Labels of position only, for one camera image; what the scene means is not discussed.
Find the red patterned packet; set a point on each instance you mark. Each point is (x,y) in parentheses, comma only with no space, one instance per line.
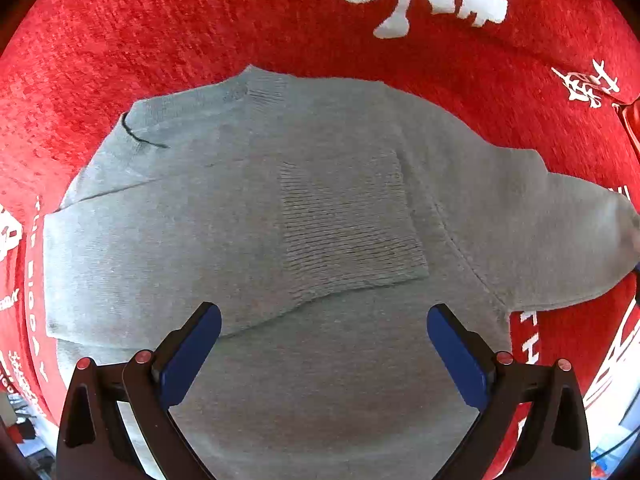
(631,122)

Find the grey knit sweater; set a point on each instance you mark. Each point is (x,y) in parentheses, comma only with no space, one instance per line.
(310,210)

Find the red blanket with white print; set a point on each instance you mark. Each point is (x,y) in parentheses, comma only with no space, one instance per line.
(200,25)

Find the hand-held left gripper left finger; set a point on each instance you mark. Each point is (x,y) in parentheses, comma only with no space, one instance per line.
(192,347)

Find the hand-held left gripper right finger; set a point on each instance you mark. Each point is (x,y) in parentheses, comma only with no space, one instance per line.
(457,350)

